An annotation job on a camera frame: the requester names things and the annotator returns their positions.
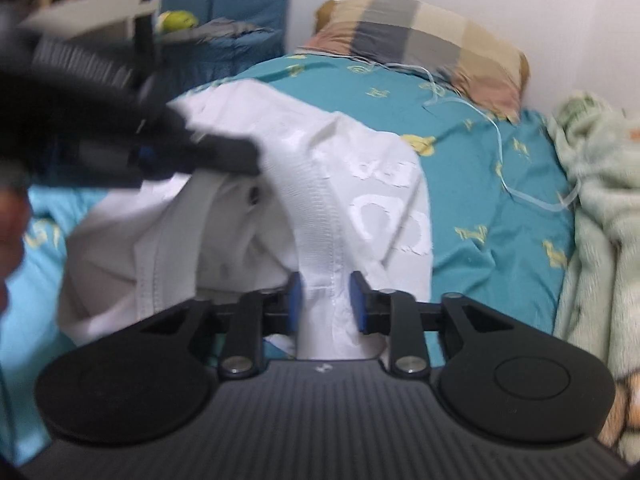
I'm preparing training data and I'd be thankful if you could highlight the white garment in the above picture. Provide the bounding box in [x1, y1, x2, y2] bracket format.
[59, 80, 434, 361]

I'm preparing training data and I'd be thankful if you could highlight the teal printed bed sheet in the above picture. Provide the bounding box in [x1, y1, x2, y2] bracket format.
[0, 54, 576, 466]

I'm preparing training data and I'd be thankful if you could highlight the yellow-green plush toy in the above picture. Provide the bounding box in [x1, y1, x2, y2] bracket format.
[158, 10, 200, 34]

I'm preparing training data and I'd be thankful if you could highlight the plaid pillow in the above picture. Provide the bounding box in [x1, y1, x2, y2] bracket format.
[296, 0, 531, 123]

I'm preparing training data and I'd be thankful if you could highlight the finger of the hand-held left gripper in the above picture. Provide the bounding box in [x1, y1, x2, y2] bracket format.
[135, 105, 262, 183]

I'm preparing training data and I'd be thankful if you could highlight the white wooden shelf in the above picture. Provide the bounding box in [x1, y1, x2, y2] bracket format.
[0, 0, 168, 43]

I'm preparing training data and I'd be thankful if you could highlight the person's left hand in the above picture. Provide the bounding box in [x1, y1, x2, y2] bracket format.
[0, 187, 32, 321]

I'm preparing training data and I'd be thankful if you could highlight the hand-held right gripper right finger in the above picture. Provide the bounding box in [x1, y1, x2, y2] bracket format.
[349, 271, 516, 380]

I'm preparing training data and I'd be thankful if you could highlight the clear thin cable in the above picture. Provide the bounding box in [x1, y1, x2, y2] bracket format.
[345, 57, 583, 211]

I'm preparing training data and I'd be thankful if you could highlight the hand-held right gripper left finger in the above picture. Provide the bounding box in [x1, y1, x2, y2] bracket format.
[134, 272, 304, 380]

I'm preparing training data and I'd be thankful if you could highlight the pale green fleece blanket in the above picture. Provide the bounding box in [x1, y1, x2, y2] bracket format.
[545, 91, 640, 461]

